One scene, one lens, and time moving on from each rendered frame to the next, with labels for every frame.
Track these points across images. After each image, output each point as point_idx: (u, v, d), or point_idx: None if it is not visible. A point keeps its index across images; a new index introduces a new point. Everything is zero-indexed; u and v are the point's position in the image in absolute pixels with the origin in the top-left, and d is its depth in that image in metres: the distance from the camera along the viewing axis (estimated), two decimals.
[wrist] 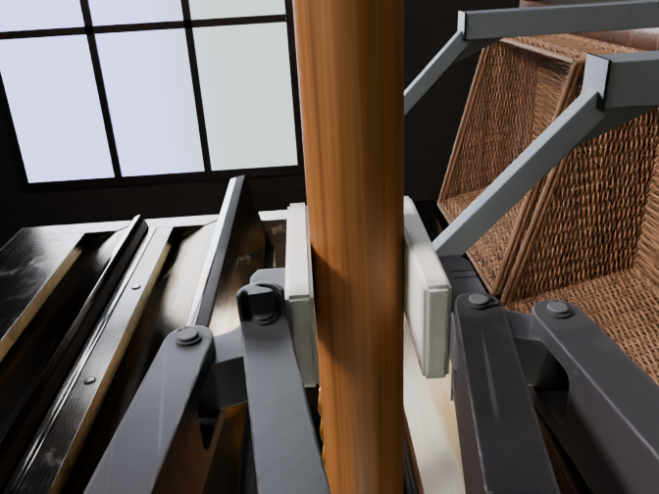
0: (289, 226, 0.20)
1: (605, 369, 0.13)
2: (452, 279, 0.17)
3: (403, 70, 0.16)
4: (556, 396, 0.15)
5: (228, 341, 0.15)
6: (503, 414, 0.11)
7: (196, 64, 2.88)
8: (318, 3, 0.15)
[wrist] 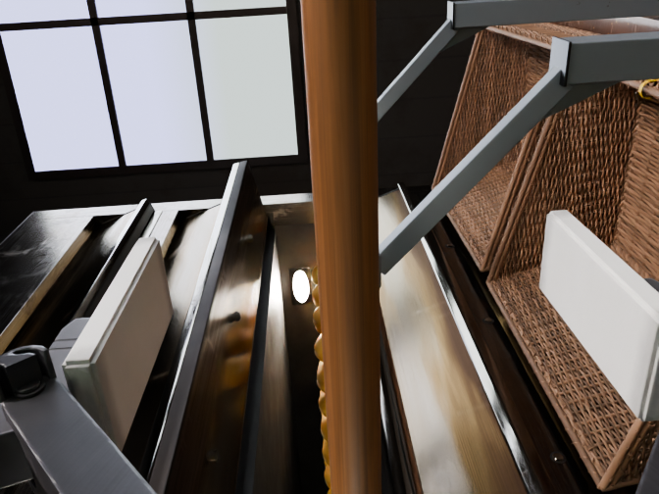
0: (124, 267, 0.18)
1: None
2: None
3: None
4: None
5: None
6: None
7: (199, 55, 2.95)
8: None
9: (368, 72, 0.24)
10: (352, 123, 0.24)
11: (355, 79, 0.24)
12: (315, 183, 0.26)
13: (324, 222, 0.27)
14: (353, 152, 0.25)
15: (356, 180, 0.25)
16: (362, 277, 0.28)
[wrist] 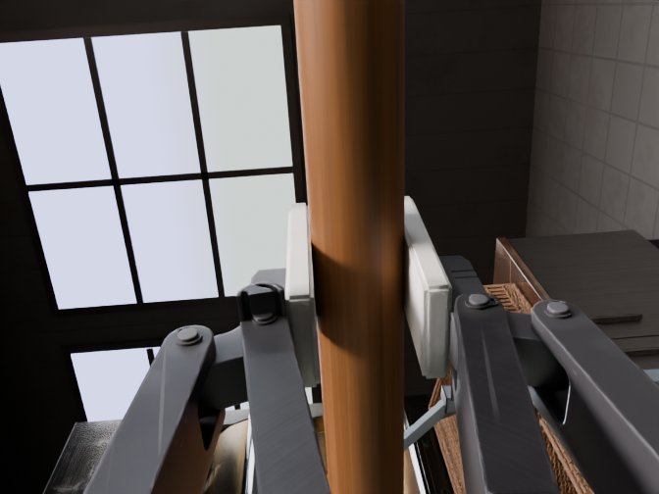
0: (290, 226, 0.20)
1: (605, 369, 0.13)
2: (452, 279, 0.17)
3: None
4: (556, 396, 0.15)
5: (228, 341, 0.15)
6: (503, 414, 0.11)
7: (212, 209, 3.19)
8: None
9: (394, 154, 0.17)
10: (372, 224, 0.17)
11: (376, 166, 0.17)
12: (319, 298, 0.19)
13: (330, 348, 0.20)
14: (373, 262, 0.18)
15: (377, 298, 0.18)
16: (382, 416, 0.20)
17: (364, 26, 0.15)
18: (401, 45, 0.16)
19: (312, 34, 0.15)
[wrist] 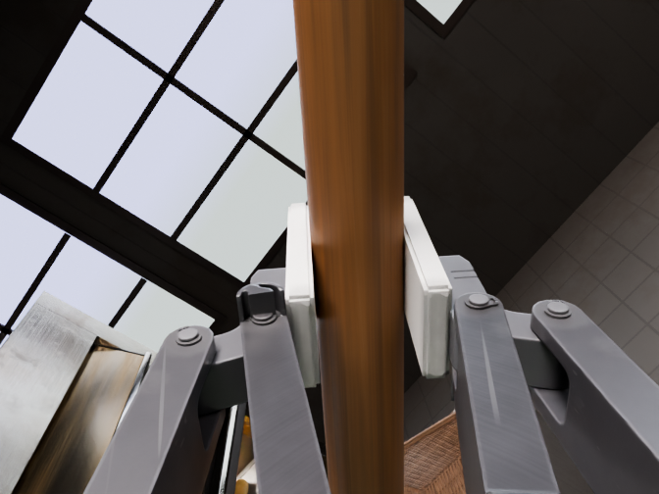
0: (290, 226, 0.20)
1: (605, 369, 0.13)
2: (452, 279, 0.17)
3: None
4: (556, 396, 0.15)
5: (228, 341, 0.15)
6: (503, 414, 0.11)
7: (229, 164, 3.10)
8: None
9: (393, 165, 0.17)
10: (371, 234, 0.17)
11: (375, 176, 0.17)
12: (319, 305, 0.19)
13: (330, 355, 0.20)
14: (372, 271, 0.18)
15: (376, 306, 0.19)
16: (381, 421, 0.21)
17: (363, 39, 0.15)
18: (400, 57, 0.16)
19: (311, 47, 0.16)
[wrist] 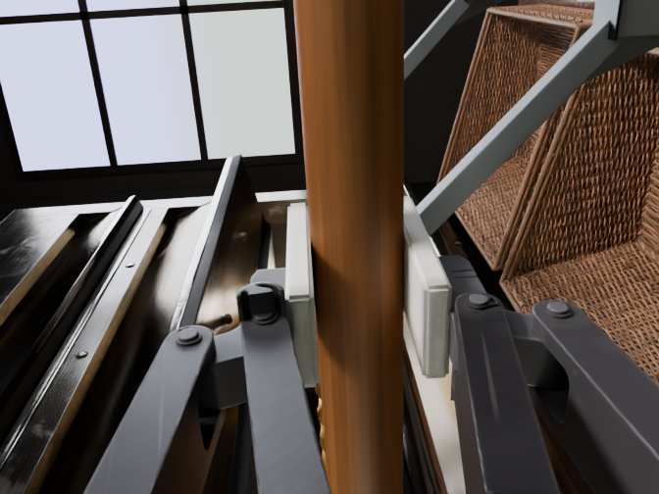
0: (289, 226, 0.20)
1: (605, 369, 0.13)
2: (452, 279, 0.17)
3: None
4: (556, 396, 0.15)
5: (228, 341, 0.15)
6: (503, 414, 0.11)
7: (192, 50, 2.85)
8: None
9: (393, 146, 0.17)
10: (371, 218, 0.17)
11: (375, 158, 0.17)
12: (318, 291, 0.19)
13: (329, 342, 0.20)
14: (372, 255, 0.18)
15: (376, 291, 0.18)
16: (381, 411, 0.20)
17: (363, 17, 0.15)
18: (400, 36, 0.16)
19: (311, 24, 0.15)
